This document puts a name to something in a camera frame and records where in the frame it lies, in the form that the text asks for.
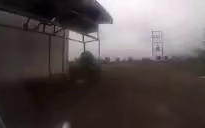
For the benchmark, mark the dark bush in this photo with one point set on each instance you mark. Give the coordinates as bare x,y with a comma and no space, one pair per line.
86,66

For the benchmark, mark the row of distant trees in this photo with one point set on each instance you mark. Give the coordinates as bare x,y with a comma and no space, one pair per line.
130,59

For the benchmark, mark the building with overhanging roof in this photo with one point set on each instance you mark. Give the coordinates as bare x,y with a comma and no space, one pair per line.
26,50

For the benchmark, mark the tall frame tower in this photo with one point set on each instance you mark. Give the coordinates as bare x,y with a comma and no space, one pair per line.
157,45

